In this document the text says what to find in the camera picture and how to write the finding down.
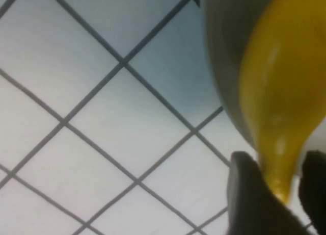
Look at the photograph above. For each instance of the yellow banana with curved stem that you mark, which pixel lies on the yellow banana with curved stem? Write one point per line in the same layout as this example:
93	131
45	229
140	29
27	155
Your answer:
280	79

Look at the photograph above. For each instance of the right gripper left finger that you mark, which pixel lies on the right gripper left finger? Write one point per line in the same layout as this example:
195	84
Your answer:
249	207

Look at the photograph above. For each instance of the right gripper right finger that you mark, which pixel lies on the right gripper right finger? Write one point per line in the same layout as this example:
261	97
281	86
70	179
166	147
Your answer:
315	189

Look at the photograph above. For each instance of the white grid pattern tablecloth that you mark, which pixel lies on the white grid pattern tablecloth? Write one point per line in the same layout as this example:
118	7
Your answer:
102	117

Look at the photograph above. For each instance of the grey round plate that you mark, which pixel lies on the grey round plate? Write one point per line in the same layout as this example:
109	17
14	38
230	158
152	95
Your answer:
224	41

